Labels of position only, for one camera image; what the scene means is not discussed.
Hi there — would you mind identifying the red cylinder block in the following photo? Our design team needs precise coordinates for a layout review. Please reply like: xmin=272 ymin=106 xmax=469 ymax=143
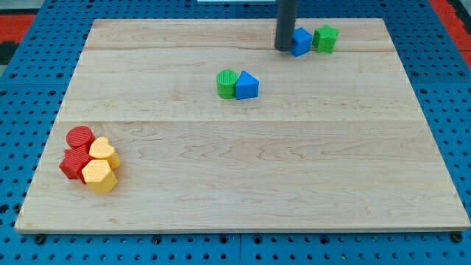
xmin=65 ymin=126 xmax=96 ymax=149

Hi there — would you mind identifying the green cylinder block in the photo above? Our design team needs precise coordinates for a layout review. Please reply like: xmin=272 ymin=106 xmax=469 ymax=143
xmin=216 ymin=69 xmax=238 ymax=99

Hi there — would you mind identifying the yellow hexagon block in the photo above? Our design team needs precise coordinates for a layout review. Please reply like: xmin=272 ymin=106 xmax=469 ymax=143
xmin=82 ymin=160 xmax=118 ymax=194

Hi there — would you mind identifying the green star block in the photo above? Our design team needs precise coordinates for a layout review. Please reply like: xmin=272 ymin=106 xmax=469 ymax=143
xmin=312 ymin=24 xmax=340 ymax=54

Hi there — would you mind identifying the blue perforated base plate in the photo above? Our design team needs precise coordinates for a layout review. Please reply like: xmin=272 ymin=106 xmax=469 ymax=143
xmin=1 ymin=1 xmax=470 ymax=264

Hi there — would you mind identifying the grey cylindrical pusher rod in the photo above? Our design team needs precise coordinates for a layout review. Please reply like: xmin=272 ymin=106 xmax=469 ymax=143
xmin=275 ymin=0 xmax=299 ymax=52

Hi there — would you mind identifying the red star block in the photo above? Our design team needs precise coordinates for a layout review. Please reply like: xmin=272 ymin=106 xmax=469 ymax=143
xmin=59 ymin=146 xmax=93 ymax=184

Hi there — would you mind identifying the blue triangle block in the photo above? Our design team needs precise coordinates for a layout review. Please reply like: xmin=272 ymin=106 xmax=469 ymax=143
xmin=235 ymin=71 xmax=260 ymax=100

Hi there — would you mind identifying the yellow heart block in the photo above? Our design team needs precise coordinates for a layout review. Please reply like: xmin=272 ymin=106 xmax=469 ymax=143
xmin=89 ymin=136 xmax=121 ymax=169

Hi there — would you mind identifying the light wooden board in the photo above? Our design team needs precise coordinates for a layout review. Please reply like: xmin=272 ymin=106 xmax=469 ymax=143
xmin=15 ymin=18 xmax=470 ymax=234

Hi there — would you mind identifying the blue cube block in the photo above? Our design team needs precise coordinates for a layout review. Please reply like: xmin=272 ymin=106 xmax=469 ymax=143
xmin=290 ymin=27 xmax=313 ymax=57

